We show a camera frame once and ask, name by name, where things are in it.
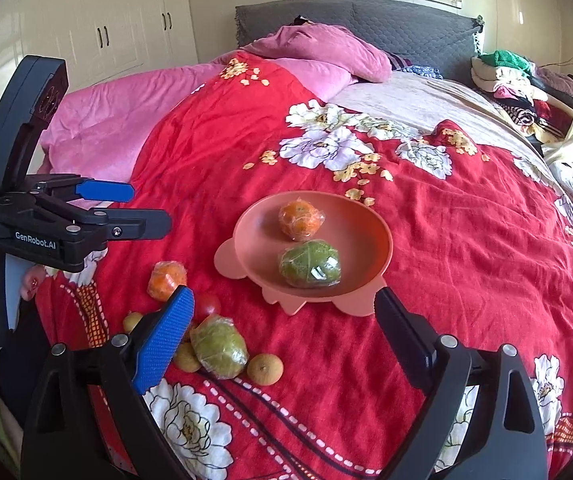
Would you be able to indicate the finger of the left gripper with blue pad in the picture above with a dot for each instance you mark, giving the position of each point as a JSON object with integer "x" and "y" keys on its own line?
{"x": 104, "y": 190}

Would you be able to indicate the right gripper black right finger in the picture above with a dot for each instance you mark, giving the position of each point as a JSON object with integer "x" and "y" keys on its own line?
{"x": 439, "y": 367}

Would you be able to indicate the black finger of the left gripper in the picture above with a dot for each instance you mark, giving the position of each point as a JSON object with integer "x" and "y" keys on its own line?
{"x": 126, "y": 224}

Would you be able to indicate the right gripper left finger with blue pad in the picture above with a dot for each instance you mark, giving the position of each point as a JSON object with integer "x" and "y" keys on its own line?
{"x": 133, "y": 364}

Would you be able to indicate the small brown longan fruit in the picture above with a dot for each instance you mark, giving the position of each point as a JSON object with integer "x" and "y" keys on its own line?
{"x": 265, "y": 369}
{"x": 185, "y": 358}
{"x": 130, "y": 321}

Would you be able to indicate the orange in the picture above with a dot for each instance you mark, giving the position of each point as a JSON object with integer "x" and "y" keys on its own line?
{"x": 165, "y": 278}
{"x": 300, "y": 220}

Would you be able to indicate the green fruit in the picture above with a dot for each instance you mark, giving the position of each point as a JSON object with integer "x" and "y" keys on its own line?
{"x": 312, "y": 264}
{"x": 219, "y": 347}

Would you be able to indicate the pink quilt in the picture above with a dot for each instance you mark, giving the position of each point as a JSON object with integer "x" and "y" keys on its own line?
{"x": 98, "y": 132}

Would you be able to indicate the pink crab-shaped plastic plate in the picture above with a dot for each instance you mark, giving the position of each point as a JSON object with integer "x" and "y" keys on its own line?
{"x": 343, "y": 264}

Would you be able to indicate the red floral bedspread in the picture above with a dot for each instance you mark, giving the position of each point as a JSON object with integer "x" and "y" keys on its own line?
{"x": 480, "y": 249}

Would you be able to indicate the cream wardrobe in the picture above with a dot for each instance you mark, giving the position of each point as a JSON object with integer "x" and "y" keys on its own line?
{"x": 99, "y": 39}

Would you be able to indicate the pink pillow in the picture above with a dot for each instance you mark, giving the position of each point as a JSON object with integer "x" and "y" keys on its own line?
{"x": 325, "y": 43}

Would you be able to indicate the pile of folded clothes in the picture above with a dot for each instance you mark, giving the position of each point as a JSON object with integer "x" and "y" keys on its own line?
{"x": 538, "y": 100}

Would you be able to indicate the grey padded headboard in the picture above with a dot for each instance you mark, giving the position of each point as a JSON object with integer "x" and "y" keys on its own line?
{"x": 425, "y": 35}

